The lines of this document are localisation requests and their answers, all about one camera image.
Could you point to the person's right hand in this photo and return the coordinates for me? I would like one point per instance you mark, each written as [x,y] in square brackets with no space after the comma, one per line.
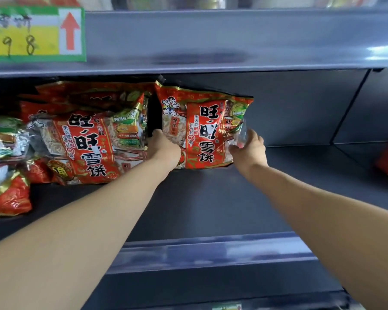
[250,156]

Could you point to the person's left hand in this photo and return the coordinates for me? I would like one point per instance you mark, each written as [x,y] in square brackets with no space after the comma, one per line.
[163,151]

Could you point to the dark grey metal shelf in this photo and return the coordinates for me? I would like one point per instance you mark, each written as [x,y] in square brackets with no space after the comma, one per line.
[213,203]
[375,109]

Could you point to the person's right forearm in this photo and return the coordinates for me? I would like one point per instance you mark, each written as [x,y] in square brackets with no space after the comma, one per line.
[336,229]

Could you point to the person's left forearm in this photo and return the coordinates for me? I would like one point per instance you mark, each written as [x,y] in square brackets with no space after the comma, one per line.
[68,248]

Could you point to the yellow green price label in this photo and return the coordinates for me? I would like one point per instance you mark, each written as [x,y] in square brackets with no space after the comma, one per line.
[227,307]
[29,38]

